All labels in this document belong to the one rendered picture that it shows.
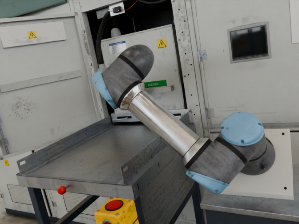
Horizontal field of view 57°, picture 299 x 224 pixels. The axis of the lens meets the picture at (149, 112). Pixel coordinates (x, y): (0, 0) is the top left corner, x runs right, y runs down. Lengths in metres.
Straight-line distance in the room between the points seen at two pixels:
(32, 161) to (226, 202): 0.88
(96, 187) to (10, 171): 1.77
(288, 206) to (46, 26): 1.48
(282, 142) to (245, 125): 0.25
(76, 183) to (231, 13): 1.00
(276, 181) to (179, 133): 0.37
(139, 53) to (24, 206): 2.20
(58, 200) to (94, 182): 1.40
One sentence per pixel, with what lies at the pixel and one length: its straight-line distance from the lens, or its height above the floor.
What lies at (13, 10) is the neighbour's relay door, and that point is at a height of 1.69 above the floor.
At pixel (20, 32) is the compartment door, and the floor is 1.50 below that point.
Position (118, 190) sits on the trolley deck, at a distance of 1.01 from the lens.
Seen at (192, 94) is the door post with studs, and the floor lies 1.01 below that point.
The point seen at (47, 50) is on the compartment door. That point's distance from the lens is 1.76.
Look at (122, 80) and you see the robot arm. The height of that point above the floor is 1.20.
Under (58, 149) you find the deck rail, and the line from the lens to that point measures 1.49.
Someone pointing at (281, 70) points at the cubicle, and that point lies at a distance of 1.37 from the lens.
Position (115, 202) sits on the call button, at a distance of 0.77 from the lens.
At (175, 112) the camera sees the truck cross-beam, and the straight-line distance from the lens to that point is 1.58.
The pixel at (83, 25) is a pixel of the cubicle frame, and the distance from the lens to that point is 1.79.
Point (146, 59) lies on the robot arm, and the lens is 0.92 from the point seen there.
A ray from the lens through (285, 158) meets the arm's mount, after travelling 1.03.
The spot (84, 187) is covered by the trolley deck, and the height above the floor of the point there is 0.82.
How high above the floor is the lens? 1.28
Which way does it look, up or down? 12 degrees down
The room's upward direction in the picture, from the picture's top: 10 degrees counter-clockwise
